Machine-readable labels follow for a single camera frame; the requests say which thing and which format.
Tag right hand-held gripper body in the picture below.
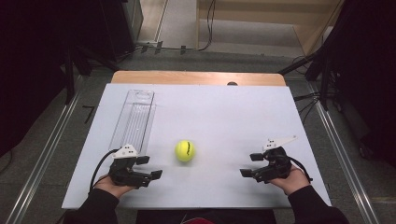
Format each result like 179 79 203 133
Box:
252 135 298 184

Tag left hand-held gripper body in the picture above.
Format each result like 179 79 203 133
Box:
108 143 150 189

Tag yellow tennis ball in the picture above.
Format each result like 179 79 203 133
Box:
174 139 196 163

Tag clear plastic container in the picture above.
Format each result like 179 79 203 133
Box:
108 89 157 156

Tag person's left hand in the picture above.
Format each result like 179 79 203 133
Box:
94 175 136 200

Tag person's right hand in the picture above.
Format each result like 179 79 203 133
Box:
268 164 312 197

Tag white table board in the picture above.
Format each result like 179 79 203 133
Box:
61 82 332 210

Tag person's lap dark clothing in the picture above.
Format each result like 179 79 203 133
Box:
135 208 277 224

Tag wooden table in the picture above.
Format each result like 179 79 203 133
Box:
110 69 287 88

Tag black tripod stand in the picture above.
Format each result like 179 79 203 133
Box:
277 46 344 112

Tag black stand legs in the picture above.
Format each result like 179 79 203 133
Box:
63 43 120 105

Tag black curtain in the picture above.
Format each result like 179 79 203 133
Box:
0 0 104 158
323 0 396 167

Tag dark cabinet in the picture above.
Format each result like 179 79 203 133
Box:
98 0 145 62

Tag light wooden shelf unit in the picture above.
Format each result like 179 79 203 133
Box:
195 0 345 58

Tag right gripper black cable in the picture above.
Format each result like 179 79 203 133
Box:
289 156 314 184

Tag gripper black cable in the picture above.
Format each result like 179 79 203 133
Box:
289 156 314 184
89 147 121 192

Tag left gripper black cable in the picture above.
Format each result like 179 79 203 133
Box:
89 147 121 192

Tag metal floor rail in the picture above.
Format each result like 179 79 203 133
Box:
305 81 380 224
5 91 82 224

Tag black hanging cable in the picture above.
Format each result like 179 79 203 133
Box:
162 0 218 52

